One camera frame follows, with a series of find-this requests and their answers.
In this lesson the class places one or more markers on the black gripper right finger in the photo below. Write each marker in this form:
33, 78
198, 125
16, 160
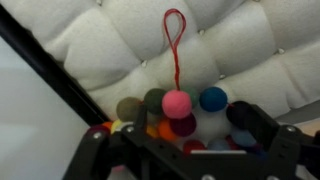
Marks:
286, 150

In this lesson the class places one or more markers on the large white tufted cushion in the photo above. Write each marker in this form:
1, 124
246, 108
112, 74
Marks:
133, 40

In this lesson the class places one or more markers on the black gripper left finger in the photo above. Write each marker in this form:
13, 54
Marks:
100, 150

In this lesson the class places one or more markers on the colorful felt ball garland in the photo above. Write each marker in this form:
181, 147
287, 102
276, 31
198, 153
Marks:
176, 103

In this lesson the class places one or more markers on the black bench back rail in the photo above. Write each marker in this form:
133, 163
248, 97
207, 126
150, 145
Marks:
43, 63

